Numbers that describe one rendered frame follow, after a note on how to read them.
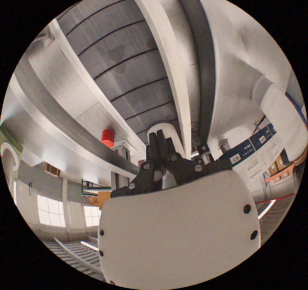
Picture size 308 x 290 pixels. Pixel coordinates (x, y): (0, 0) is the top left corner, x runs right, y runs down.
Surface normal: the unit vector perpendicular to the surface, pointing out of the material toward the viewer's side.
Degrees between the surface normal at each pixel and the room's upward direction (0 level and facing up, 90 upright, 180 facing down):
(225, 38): 0
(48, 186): 90
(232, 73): 0
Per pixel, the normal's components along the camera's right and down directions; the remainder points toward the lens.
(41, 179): 0.96, -0.27
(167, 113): 0.18, 0.79
